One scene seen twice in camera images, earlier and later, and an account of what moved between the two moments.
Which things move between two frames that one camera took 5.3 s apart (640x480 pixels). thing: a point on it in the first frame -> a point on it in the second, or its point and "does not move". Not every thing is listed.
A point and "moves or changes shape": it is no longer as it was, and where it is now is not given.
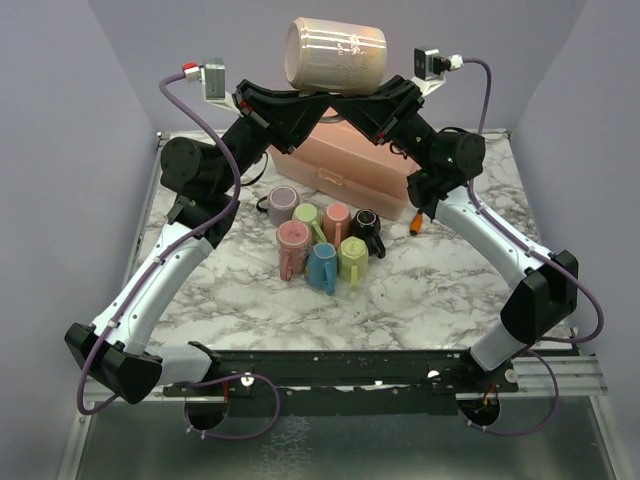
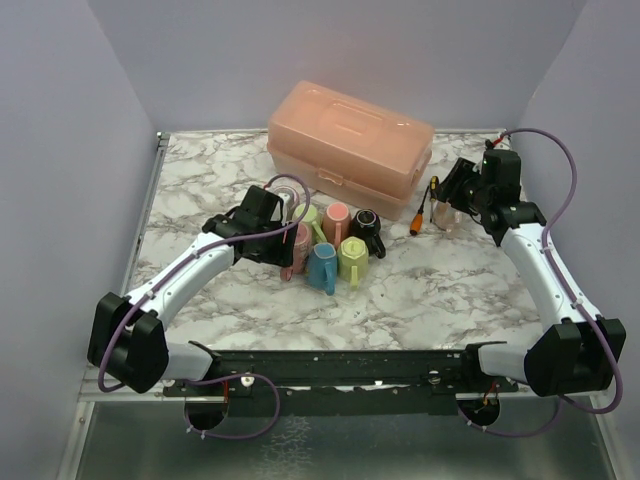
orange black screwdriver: (416, 222) does not move
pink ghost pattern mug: (293, 240) does not move
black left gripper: (283, 117) -> (282, 255)
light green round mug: (308, 213) does not move
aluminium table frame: (558, 426) does not move
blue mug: (321, 267) does not move
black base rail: (347, 382) does not move
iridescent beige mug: (336, 57) moves or changes shape
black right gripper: (373, 115) -> (463, 171)
